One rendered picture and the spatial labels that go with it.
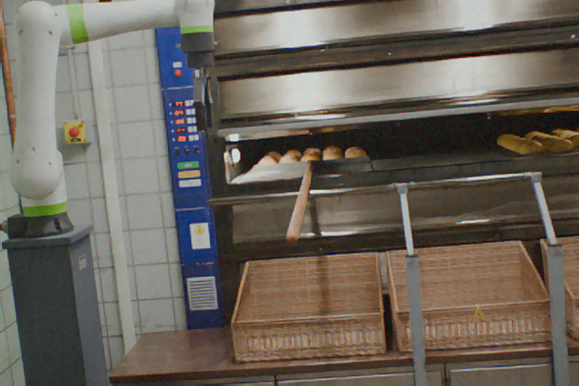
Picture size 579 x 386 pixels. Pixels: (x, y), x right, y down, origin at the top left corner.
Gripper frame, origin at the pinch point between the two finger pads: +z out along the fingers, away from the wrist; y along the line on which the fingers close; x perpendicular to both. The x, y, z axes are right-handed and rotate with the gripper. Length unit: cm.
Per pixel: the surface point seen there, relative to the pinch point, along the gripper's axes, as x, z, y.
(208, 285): -18, 72, -98
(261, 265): 5, 65, -97
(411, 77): 72, -9, -99
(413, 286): 61, 61, -38
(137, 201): -45, 35, -103
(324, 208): 33, 43, -101
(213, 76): -8, -15, -102
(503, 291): 103, 80, -88
